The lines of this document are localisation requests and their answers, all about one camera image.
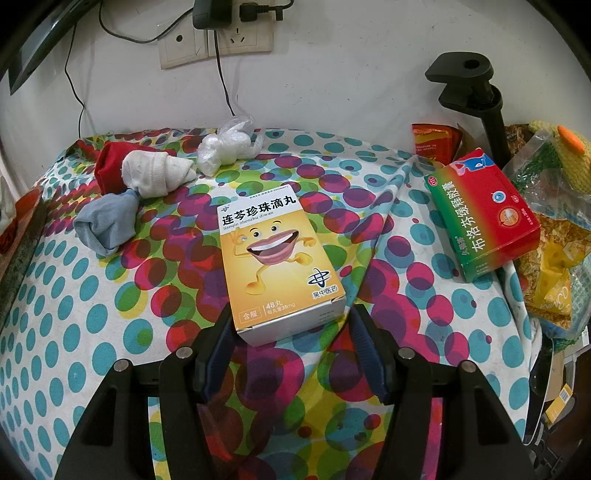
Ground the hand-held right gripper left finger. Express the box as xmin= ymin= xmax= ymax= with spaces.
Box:
xmin=54 ymin=310 xmax=234 ymax=480

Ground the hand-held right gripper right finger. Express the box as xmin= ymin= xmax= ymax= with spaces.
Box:
xmin=351 ymin=305 xmax=539 ymax=480

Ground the yellow medicine box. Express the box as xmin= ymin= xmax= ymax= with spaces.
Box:
xmin=216 ymin=184 xmax=346 ymax=347

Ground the light blue sock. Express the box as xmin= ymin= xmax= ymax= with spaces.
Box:
xmin=74 ymin=190 xmax=141 ymax=257

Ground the white sock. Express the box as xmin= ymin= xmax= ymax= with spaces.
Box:
xmin=121 ymin=150 xmax=197 ymax=200

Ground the clear plastic bag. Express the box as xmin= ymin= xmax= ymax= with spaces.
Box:
xmin=197 ymin=116 xmax=266 ymax=176

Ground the red sock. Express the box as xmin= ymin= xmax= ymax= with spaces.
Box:
xmin=95 ymin=142 xmax=139 ymax=193

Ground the red round tray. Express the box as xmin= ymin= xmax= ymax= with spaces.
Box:
xmin=0 ymin=185 xmax=47 ymax=282

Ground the polka dot tablecloth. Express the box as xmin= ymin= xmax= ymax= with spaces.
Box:
xmin=0 ymin=128 xmax=546 ymax=480

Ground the red and green medicine box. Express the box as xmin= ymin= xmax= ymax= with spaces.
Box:
xmin=424 ymin=148 xmax=541 ymax=283

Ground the clear bag of snacks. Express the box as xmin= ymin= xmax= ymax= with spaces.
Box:
xmin=501 ymin=124 xmax=591 ymax=342

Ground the orange snack packet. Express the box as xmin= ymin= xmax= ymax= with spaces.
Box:
xmin=412 ymin=123 xmax=465 ymax=164

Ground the yellow knitted toy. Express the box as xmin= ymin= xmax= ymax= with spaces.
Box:
xmin=529 ymin=120 xmax=591 ymax=192

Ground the black clamp stand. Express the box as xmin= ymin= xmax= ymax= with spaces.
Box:
xmin=425 ymin=52 xmax=509 ymax=162

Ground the black power adapter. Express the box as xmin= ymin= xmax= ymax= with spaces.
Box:
xmin=191 ymin=0 xmax=232 ymax=31

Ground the black plug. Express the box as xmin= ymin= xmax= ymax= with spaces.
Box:
xmin=239 ymin=0 xmax=294 ymax=23

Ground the black television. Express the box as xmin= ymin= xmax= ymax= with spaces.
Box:
xmin=0 ymin=0 xmax=105 ymax=95

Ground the black adapter cable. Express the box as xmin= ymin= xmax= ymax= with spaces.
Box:
xmin=213 ymin=29 xmax=237 ymax=117

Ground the black television cable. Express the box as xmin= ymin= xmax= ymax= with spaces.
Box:
xmin=64 ymin=25 xmax=88 ymax=139

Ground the white wall socket plate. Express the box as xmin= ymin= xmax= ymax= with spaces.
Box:
xmin=158 ymin=23 xmax=209 ymax=70
xmin=207 ymin=0 xmax=274 ymax=57

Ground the black curved cable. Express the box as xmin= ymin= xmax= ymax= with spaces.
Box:
xmin=98 ymin=2 xmax=161 ymax=45

